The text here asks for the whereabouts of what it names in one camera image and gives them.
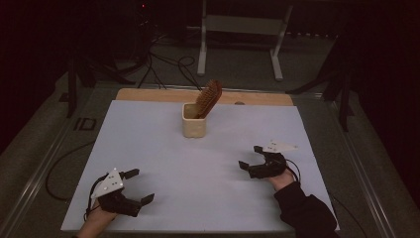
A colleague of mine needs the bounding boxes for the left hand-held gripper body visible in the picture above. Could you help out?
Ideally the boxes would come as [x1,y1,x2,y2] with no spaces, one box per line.
[90,167,144,218]

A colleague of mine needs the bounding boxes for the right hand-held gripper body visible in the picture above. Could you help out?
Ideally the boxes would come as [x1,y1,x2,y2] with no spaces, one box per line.
[248,140,300,179]

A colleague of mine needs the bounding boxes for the cream square cup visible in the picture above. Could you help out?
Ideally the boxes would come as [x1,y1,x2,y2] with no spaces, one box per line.
[181,102,208,139]

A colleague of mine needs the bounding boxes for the brown wooden hairbrush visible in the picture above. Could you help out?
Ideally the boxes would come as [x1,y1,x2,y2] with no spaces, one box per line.
[194,78,224,120]

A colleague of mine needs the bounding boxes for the person's right hand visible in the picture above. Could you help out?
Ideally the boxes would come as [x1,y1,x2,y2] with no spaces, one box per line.
[266,168,296,192]

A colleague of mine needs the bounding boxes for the person's left hand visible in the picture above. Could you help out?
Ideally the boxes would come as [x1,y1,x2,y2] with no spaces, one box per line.
[80,199,117,232]

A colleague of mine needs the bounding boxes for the white table mat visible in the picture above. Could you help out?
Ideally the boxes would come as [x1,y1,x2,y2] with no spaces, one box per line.
[60,99,341,233]

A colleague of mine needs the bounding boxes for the dark tripod stand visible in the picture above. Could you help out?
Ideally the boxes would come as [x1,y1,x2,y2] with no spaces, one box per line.
[58,49,137,119]
[285,33,357,133]

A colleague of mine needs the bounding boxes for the white metal stand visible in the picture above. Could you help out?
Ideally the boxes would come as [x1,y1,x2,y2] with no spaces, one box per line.
[196,0,295,82]

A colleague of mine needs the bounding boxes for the right hand-held gripper black cable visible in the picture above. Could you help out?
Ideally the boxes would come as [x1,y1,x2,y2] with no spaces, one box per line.
[284,159,302,183]

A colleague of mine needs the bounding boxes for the hand-held gripper black cable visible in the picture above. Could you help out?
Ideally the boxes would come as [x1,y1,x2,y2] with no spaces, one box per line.
[82,173,111,222]
[284,159,302,183]

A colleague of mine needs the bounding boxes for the left hand-held gripper black cable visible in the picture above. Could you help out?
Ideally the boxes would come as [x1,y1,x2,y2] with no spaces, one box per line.
[82,173,111,222]

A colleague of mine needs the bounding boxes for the black floor bracket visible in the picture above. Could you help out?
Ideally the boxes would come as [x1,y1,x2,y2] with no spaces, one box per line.
[73,116,98,132]

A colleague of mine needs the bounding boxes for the black floor cable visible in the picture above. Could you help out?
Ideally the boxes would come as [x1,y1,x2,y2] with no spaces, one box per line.
[329,193,369,238]
[45,141,97,202]

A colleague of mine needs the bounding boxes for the tangle of black cables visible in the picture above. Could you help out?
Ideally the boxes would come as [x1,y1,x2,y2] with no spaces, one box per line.
[137,32,204,92]

